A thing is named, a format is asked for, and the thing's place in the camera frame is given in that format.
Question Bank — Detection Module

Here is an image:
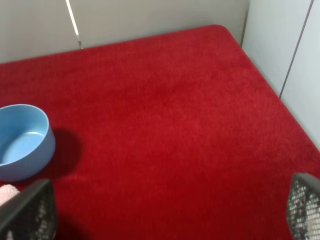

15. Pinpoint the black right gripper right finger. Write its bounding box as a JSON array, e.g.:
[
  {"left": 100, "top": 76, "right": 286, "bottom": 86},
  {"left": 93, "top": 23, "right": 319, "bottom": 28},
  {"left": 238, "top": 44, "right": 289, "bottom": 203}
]
[{"left": 286, "top": 173, "right": 320, "bottom": 240}]

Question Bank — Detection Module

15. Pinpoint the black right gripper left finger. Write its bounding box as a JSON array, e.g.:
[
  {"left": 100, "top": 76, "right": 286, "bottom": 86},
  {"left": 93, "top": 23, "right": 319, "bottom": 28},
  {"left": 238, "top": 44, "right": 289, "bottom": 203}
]
[{"left": 0, "top": 179, "right": 58, "bottom": 240}]

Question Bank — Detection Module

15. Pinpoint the pink rolled towel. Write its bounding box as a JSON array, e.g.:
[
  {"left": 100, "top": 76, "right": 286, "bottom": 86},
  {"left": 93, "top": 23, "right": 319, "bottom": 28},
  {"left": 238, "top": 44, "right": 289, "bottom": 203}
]
[{"left": 0, "top": 184, "right": 20, "bottom": 206}]

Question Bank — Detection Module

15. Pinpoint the blue bowl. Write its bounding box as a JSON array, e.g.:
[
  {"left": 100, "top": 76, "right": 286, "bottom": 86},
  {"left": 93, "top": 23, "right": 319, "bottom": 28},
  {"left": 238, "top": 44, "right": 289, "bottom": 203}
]
[{"left": 0, "top": 104, "right": 56, "bottom": 182}]

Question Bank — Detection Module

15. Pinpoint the red table cloth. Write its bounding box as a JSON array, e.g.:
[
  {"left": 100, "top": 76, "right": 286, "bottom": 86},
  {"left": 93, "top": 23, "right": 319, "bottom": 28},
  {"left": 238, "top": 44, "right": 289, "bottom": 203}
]
[{"left": 0, "top": 25, "right": 320, "bottom": 240}]

